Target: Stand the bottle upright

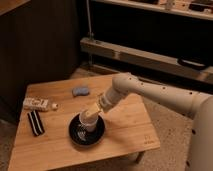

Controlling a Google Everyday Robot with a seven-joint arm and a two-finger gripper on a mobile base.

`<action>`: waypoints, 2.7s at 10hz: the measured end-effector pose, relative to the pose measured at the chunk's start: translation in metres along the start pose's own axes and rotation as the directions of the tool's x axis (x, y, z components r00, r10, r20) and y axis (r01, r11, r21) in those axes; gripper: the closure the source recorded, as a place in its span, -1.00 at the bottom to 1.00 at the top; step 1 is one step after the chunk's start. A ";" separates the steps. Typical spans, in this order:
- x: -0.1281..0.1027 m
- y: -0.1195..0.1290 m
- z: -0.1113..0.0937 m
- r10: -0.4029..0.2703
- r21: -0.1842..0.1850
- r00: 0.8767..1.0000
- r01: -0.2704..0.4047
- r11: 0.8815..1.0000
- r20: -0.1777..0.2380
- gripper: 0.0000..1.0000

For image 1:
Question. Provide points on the white labelled bottle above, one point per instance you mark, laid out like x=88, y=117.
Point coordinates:
x=39, y=104

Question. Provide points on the metal pole stand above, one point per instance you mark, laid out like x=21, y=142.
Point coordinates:
x=91, y=34

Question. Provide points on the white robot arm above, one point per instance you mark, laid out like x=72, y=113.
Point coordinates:
x=193, y=104

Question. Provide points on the black white striped case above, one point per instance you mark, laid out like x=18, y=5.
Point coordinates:
x=36, y=123

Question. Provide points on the white paper cup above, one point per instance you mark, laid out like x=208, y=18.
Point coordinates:
x=89, y=125

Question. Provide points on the wooden bench shelf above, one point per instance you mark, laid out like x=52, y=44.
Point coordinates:
x=146, y=59

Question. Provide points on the blue sponge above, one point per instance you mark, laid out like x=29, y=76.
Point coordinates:
x=80, y=91

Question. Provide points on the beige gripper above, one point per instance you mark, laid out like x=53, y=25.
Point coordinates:
x=92, y=112

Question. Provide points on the black round plate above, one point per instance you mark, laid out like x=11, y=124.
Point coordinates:
x=80, y=136

